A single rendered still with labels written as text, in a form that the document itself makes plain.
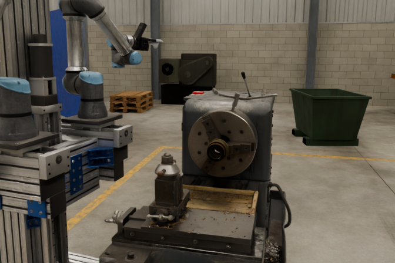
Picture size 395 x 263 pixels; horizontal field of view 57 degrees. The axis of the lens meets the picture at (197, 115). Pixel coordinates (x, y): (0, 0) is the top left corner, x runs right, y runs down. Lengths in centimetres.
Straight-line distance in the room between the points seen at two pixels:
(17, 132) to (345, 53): 1078
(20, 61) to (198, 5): 1036
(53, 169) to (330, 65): 1065
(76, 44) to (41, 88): 37
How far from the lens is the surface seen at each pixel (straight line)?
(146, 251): 117
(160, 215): 115
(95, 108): 191
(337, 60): 1168
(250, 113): 178
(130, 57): 205
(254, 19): 1165
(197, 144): 169
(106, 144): 188
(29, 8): 185
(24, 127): 154
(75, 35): 203
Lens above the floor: 149
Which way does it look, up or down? 10 degrees down
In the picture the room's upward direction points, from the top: straight up
